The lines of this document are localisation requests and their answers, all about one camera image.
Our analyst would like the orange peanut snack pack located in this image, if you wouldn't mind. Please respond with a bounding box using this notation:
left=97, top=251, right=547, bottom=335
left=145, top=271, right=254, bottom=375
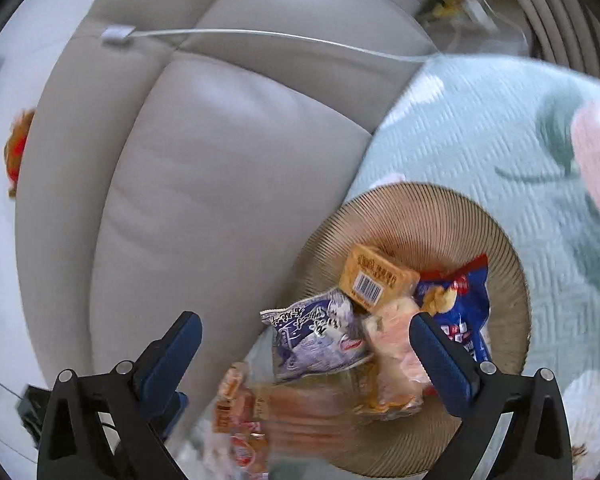
left=355, top=296, right=431, bottom=420

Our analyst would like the blue red snack bag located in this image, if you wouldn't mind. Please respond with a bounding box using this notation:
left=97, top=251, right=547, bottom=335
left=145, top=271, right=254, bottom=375
left=415, top=254, right=491, bottom=363

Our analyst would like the sausage snack pack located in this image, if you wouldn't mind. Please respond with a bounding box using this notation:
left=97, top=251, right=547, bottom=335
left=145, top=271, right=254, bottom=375
left=253, top=385, right=358, bottom=460

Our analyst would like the purple white snack bag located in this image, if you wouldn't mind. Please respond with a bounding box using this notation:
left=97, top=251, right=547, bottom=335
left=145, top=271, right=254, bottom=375
left=260, top=287, right=370, bottom=382

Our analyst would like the yellow barcode cake pack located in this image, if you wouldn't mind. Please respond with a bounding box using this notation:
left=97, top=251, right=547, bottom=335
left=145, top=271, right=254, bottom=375
left=338, top=244, right=420, bottom=313

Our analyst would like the red white striped snack bag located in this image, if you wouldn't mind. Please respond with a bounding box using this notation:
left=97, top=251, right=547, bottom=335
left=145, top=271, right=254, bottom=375
left=212, top=361, right=270, bottom=479

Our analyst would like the gold ribbed round plate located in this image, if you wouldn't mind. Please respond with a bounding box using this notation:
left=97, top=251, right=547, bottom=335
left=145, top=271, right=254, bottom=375
left=278, top=183, right=531, bottom=478

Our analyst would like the orange plush toy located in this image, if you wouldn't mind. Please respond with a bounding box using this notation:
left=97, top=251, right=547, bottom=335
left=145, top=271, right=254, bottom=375
left=4, top=108, right=35, bottom=200

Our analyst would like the beige leather headboard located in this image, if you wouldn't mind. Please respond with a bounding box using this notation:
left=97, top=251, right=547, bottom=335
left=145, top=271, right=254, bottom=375
left=16, top=0, right=434, bottom=389

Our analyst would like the white power adapter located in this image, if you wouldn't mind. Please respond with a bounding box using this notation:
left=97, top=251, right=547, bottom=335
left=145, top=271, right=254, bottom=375
left=100, top=24, right=135, bottom=46

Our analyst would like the grey curtain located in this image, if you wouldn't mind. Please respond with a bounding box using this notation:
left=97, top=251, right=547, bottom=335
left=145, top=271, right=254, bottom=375
left=516, top=0, right=600, bottom=79

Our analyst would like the white charging cable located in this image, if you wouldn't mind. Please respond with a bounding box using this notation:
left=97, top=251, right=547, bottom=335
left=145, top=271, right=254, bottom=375
left=130, top=27, right=531, bottom=64

